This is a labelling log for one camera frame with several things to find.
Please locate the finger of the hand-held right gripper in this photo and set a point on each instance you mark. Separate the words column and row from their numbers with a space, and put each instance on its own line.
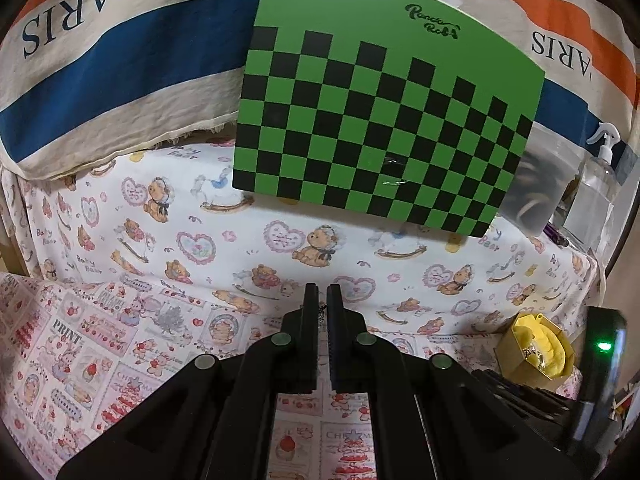
column 515, row 392

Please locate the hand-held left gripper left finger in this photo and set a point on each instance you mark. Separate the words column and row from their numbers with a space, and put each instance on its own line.
column 310, row 345

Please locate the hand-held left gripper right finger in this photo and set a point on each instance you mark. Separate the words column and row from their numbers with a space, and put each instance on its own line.
column 339, row 345

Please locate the hexagonal cardboard box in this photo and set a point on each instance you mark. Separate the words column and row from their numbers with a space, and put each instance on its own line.
column 510, row 365

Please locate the gold jewelry piece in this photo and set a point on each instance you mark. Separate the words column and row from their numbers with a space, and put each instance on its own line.
column 533, row 355

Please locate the small silver jewelry piece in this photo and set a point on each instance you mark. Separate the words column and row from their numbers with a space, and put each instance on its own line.
column 393, row 161
column 395, row 182

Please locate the green black checkered box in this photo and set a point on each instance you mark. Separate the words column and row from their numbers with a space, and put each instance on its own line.
column 375, row 110

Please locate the white bear printed cloth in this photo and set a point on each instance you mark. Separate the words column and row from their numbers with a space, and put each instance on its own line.
column 200, row 240

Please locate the purple pens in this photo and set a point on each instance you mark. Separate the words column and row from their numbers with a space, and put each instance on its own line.
column 557, row 234

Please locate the clear spray bottle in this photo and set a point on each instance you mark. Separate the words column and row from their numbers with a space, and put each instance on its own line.
column 597, row 180

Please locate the pink printed tablecloth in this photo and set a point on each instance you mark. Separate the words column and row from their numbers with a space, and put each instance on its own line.
column 100, row 360

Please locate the clear plastic container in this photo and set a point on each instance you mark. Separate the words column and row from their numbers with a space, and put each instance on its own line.
column 542, row 180

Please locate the cream striped cloth bag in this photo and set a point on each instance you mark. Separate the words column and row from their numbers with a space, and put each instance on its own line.
column 125, row 60

